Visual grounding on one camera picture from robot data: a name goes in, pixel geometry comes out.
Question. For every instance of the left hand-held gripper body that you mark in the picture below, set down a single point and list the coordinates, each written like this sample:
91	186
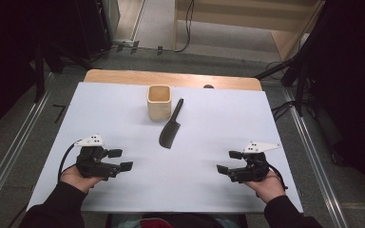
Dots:
92	164

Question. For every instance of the white board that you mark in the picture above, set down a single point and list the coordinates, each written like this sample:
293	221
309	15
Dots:
202	133

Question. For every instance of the wooden shelf unit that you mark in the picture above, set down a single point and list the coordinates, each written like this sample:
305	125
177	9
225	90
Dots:
285	41

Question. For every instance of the person's right hand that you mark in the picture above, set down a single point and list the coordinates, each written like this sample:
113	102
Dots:
269	188

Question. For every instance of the beige square cup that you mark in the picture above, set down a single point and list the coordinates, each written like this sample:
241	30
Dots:
159	109

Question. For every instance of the person's left hand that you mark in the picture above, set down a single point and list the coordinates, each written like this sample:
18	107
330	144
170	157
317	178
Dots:
76	182

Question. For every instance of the black cabinet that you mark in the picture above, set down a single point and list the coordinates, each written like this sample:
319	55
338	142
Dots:
92	28

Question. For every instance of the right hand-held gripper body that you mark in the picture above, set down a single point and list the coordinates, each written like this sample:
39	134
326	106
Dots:
255	167

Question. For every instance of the black metal stand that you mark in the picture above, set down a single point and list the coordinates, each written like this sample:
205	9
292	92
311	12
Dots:
39	72
301	82

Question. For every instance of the black comb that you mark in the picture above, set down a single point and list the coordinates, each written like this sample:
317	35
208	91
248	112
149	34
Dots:
170	131

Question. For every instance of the person's torso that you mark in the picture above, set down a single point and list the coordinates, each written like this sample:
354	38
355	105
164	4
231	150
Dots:
187	220

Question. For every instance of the metal floor rail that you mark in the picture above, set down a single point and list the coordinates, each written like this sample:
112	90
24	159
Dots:
15	145
316	164

